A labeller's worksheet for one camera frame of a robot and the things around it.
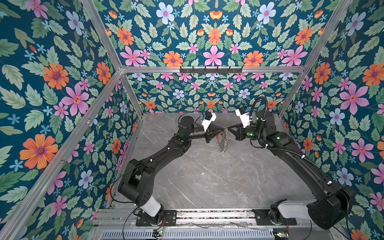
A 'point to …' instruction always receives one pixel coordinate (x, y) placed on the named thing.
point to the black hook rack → (210, 71)
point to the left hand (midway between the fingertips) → (225, 127)
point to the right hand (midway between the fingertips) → (230, 126)
